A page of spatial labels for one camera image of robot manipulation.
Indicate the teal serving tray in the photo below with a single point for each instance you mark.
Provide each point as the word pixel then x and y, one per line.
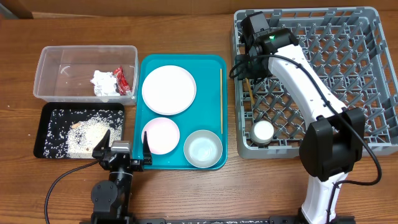
pixel 203 113

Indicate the clear plastic bin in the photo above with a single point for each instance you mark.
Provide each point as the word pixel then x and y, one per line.
pixel 64 72

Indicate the spilled rice pile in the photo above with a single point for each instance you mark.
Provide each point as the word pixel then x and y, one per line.
pixel 73 134

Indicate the red snack wrapper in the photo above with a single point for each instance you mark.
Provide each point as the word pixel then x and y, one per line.
pixel 122 84

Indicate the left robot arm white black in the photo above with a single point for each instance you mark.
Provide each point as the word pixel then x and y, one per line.
pixel 111 197

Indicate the grey dishwasher rack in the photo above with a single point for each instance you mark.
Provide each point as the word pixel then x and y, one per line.
pixel 347 48

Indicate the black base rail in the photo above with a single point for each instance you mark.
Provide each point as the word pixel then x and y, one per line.
pixel 270 220

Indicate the white napkin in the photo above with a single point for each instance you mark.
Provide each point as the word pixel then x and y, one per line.
pixel 104 84

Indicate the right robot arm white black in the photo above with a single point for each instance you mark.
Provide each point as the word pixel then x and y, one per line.
pixel 334 136

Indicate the wooden chopstick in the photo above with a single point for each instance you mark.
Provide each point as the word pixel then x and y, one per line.
pixel 221 100
pixel 250 91

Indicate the black tray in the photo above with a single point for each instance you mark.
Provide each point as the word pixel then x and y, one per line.
pixel 49 107

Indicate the pink plate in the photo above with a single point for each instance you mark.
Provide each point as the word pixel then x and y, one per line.
pixel 169 90

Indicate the grey bowl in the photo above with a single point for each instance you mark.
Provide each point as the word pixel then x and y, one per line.
pixel 203 149

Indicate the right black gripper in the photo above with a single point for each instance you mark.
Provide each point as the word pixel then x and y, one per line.
pixel 241 62

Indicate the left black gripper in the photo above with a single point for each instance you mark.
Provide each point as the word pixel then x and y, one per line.
pixel 147 155

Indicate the white cup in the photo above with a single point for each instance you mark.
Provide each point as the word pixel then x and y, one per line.
pixel 262 132

